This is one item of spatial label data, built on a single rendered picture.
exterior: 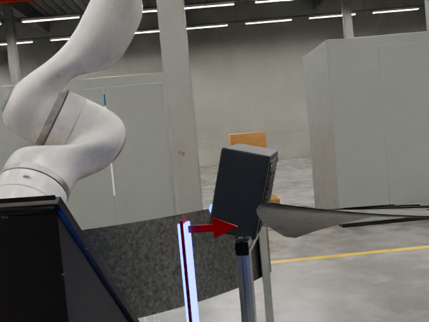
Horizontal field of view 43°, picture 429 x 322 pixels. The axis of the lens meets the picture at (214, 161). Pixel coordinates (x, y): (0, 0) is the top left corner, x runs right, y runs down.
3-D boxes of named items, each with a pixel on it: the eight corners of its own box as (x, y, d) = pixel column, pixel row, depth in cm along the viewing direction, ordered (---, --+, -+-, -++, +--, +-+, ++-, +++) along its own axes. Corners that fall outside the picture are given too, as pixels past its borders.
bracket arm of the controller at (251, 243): (249, 255, 115) (248, 241, 115) (235, 256, 116) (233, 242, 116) (260, 233, 139) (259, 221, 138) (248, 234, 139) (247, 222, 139)
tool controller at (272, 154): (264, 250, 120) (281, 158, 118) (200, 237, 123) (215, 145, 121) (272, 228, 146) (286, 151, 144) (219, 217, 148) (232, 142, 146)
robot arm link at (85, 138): (-10, 196, 96) (34, 107, 112) (88, 235, 102) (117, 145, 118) (6, 157, 88) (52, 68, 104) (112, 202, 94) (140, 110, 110)
